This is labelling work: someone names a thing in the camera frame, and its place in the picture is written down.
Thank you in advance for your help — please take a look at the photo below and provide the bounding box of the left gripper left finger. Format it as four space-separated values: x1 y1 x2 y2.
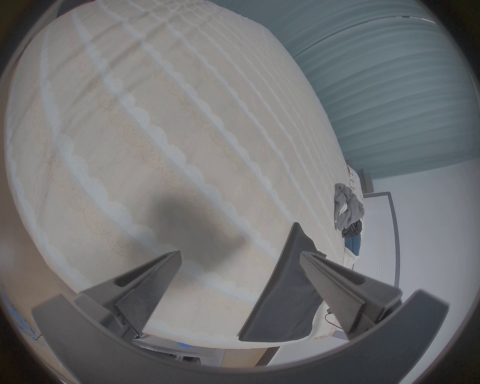
75 250 183 337

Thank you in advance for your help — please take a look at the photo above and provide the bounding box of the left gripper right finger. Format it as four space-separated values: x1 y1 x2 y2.
300 251 403 341

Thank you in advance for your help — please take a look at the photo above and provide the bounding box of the black T-shirt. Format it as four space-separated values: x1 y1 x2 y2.
238 222 329 343

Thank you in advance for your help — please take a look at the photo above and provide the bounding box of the bed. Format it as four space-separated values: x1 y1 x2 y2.
4 0 401 349

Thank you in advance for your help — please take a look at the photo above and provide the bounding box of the blue garment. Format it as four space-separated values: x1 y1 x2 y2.
345 234 362 256

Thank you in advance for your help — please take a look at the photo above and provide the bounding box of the black shiny garment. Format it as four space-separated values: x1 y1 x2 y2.
341 220 363 239

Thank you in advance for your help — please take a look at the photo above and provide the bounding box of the grey garment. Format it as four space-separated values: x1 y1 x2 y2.
334 183 365 231

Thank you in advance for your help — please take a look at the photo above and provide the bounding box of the white printed pillow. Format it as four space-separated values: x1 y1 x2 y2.
346 165 365 197

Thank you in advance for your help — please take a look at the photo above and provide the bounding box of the blue-green curtain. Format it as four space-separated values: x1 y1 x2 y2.
217 0 477 181

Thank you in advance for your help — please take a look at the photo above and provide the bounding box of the black cable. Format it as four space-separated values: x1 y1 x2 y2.
323 311 343 331

